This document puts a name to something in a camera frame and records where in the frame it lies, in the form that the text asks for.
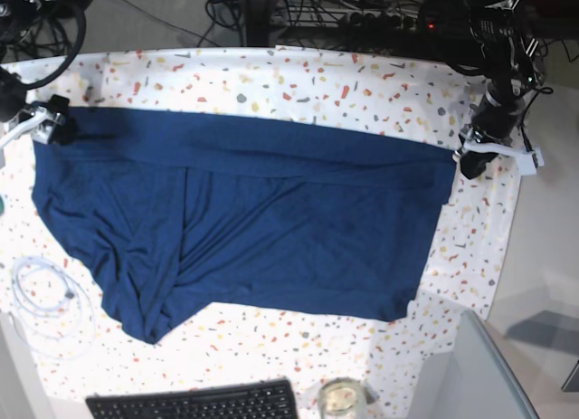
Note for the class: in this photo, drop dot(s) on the blue t-shirt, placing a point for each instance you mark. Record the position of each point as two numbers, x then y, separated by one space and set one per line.
173 211

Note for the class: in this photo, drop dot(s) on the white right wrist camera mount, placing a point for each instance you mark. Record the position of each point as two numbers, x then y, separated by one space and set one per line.
39 122

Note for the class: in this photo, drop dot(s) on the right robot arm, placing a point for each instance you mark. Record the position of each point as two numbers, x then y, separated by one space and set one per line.
19 19

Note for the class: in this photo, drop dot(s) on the glass jar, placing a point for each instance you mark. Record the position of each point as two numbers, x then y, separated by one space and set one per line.
342 398

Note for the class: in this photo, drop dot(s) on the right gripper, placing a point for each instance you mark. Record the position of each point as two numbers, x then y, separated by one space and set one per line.
13 101

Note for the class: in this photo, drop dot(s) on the black power strip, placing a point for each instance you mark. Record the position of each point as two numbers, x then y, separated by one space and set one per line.
311 14

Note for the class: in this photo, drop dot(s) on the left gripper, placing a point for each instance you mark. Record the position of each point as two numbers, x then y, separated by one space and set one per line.
496 116

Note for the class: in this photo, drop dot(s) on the grey monitor edge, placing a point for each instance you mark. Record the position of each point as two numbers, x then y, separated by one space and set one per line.
472 381

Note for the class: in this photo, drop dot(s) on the terrazzo patterned tablecloth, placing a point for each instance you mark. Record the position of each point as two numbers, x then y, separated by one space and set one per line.
79 351

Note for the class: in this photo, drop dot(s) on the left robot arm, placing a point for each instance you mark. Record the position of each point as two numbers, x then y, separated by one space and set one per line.
488 39

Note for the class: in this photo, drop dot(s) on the black keyboard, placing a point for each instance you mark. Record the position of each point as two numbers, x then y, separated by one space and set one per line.
270 399

